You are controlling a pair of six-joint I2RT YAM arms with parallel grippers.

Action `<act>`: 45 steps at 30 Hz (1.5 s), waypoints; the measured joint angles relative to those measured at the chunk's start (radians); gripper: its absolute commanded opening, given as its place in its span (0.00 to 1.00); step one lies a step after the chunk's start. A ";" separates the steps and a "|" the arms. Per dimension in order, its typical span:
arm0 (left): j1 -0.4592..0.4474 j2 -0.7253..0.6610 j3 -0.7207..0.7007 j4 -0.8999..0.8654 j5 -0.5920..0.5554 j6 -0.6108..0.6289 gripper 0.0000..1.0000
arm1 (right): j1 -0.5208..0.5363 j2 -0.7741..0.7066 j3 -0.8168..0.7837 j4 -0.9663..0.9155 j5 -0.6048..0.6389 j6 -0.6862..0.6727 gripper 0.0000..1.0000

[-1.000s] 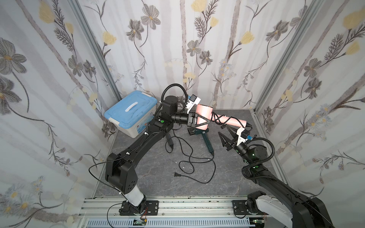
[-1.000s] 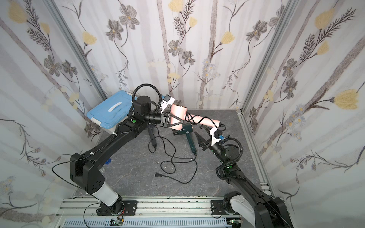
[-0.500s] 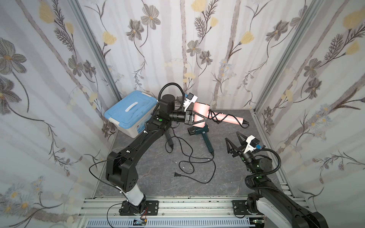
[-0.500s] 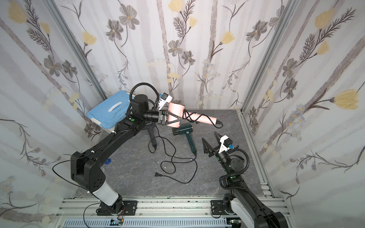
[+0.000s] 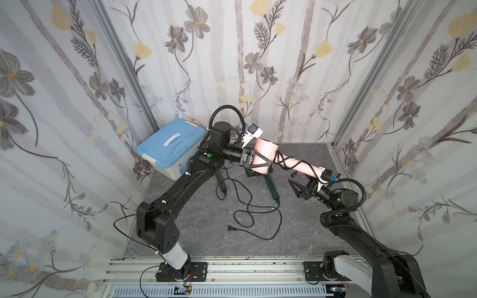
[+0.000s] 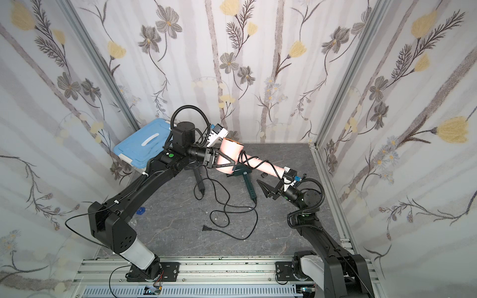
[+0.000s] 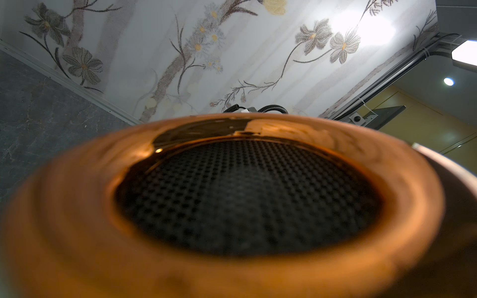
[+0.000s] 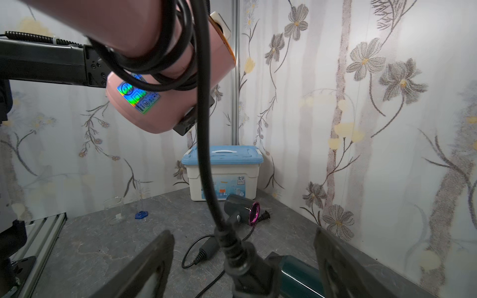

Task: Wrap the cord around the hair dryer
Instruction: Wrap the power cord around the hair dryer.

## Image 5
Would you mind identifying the aluminium mounting rail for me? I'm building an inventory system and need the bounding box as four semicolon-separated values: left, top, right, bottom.
99;255;414;298

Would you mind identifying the dark green hair dryer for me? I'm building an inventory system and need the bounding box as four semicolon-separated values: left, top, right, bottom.
245;167;280;204

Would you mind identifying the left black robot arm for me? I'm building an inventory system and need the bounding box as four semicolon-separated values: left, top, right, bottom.
136;105;263;282

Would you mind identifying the black hair dryer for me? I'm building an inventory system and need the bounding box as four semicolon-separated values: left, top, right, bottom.
214;167;282;241

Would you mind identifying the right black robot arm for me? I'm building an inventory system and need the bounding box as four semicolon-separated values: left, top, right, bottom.
288;178;430;298

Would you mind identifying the pink hair dryer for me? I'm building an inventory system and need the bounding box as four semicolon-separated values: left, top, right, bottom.
252;139;325;183

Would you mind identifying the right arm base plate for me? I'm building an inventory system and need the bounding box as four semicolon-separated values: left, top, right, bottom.
303;261;337;284

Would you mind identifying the blue lidded storage box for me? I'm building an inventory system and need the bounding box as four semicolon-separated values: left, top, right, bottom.
136;119;206;181

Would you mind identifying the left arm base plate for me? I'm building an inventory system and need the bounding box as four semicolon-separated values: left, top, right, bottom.
155;262;208;282

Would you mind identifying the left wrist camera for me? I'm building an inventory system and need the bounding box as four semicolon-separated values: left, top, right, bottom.
241;124;263;149

